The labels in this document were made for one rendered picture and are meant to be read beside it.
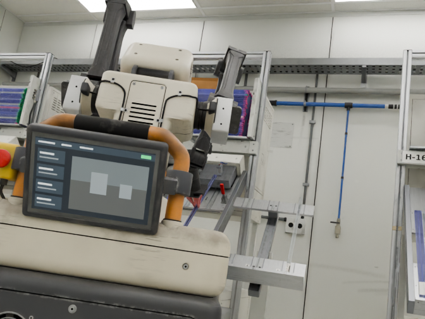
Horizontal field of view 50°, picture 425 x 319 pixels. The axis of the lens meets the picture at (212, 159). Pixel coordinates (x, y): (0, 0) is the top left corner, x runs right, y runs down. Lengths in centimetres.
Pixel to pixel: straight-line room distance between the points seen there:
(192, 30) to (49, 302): 388
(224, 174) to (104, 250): 143
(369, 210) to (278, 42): 167
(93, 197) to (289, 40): 354
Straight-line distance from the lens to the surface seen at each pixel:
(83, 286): 90
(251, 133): 235
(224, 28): 448
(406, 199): 219
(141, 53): 143
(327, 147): 385
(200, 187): 192
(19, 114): 312
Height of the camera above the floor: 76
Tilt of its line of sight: 12 degrees up
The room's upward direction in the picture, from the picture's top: 9 degrees clockwise
